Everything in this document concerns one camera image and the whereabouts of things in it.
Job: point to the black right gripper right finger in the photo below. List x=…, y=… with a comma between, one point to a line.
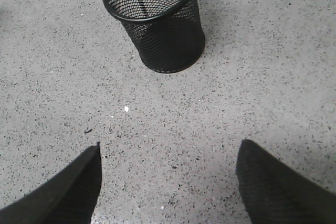
x=272, y=192

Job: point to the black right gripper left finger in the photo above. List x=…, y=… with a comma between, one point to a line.
x=69, y=197

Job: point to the black mesh pen bucket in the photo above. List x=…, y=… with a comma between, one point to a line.
x=167, y=34

